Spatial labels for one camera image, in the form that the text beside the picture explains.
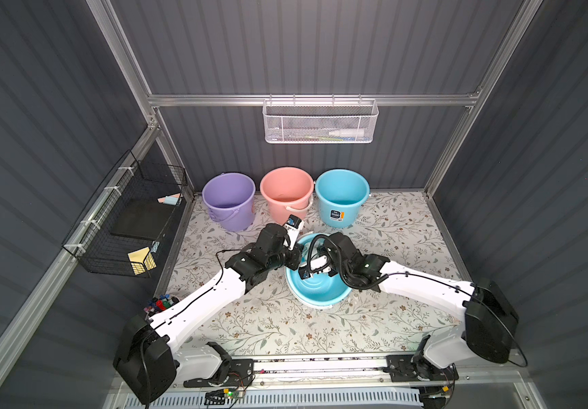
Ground blue bucket white handle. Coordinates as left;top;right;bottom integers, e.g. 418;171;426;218
284;232;353;310

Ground blue bucket with label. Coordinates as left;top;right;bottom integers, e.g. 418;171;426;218
315;169;371;228

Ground pink plastic bucket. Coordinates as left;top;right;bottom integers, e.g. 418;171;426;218
260;167;314;225

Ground purple plastic bucket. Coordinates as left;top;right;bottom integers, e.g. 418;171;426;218
202;173;256;232

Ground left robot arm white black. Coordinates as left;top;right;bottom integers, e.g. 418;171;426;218
113;216;304;406

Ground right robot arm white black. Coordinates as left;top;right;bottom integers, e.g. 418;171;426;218
304;233;520;370

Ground floral patterned table mat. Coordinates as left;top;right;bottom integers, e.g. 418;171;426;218
166;191;460;356

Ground pastel card in basket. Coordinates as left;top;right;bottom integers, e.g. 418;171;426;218
157;194;181;206

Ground white spray bottle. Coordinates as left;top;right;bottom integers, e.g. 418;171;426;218
329;129;365;140

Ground pink cup with pens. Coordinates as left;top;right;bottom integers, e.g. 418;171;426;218
144;294;180;316

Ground yellow sticky note pad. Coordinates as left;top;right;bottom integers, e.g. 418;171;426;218
128;247;157;275

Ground black box in basket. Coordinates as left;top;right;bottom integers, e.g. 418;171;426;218
111;199;175;240

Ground white ventilation grille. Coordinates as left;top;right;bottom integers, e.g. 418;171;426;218
150;387;423;408

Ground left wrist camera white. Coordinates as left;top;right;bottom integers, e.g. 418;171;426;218
284;215;304;250

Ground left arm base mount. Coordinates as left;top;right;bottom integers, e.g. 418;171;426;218
176;342;255;388

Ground white wire wall basket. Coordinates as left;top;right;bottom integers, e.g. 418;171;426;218
262;97;379;144

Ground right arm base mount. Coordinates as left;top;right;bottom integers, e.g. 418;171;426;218
382;335;459;383

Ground black wire side basket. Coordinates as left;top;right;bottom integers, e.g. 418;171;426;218
62;153;188;278

